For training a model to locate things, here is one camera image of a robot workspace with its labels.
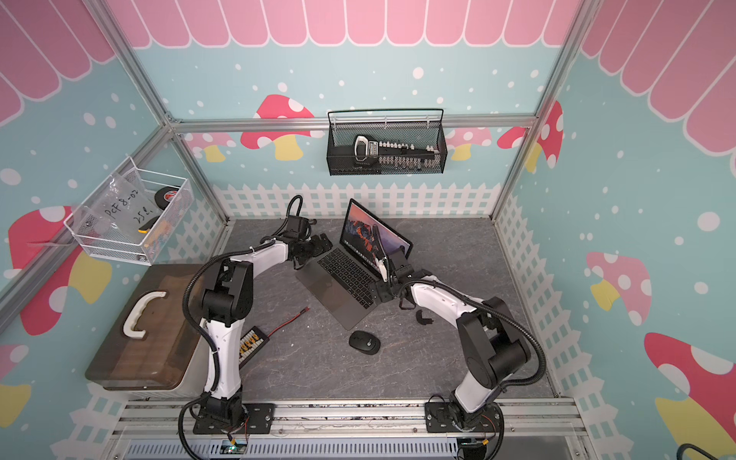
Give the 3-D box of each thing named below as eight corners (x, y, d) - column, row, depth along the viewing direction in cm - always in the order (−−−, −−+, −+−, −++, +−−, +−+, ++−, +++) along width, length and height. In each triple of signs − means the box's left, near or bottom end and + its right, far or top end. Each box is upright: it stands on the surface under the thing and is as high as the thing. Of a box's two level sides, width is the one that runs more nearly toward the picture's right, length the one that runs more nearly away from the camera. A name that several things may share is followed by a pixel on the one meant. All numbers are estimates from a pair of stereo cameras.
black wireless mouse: (346, 345, 89) (346, 341, 87) (354, 330, 92) (354, 326, 90) (374, 358, 86) (374, 355, 84) (381, 342, 89) (381, 339, 87)
